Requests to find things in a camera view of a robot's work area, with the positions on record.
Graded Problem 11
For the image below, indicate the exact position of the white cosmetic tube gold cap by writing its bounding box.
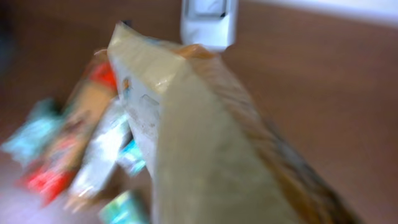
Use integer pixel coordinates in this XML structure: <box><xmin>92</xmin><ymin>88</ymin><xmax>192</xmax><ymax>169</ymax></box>
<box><xmin>65</xmin><ymin>97</ymin><xmax>132</xmax><ymax>213</ymax></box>

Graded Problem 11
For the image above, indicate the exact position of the small teal tissue pack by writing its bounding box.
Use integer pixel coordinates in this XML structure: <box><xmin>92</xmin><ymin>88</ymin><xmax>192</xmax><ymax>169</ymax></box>
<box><xmin>98</xmin><ymin>140</ymin><xmax>150</xmax><ymax>224</ymax></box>

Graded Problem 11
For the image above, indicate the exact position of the red spaghetti packet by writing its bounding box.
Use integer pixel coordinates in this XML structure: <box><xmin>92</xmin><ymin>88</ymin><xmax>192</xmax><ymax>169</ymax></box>
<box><xmin>19</xmin><ymin>49</ymin><xmax>117</xmax><ymax>207</ymax></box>

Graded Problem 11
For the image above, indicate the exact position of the light teal snack pouch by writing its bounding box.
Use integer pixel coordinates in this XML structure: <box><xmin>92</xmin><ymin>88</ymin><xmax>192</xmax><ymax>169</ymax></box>
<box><xmin>1</xmin><ymin>98</ymin><xmax>65</xmax><ymax>167</ymax></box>

